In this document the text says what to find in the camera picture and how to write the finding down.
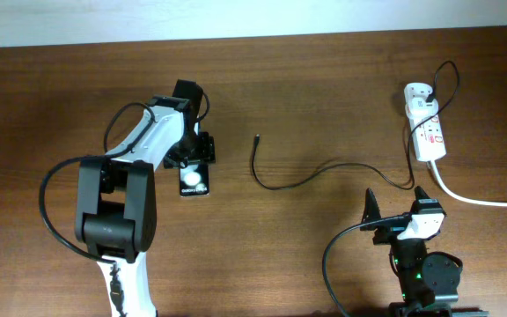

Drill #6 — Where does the black Galaxy smartphone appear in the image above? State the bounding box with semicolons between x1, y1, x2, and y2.
180;164;210;197

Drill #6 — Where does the black USB charging cable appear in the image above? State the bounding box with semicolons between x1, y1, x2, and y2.
250;60;461;192

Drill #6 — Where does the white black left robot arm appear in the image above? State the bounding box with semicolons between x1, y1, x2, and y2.
75;79;216;316

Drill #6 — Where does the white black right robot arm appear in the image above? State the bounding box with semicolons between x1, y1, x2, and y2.
362;187;489;317

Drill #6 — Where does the white USB charger plug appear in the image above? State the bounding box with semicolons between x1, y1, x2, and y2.
406;97;438;120

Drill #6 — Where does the white power strip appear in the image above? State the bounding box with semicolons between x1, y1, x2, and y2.
404;83;446;162

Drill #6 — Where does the white power strip cord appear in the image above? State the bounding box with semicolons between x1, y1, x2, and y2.
427;159;507;210

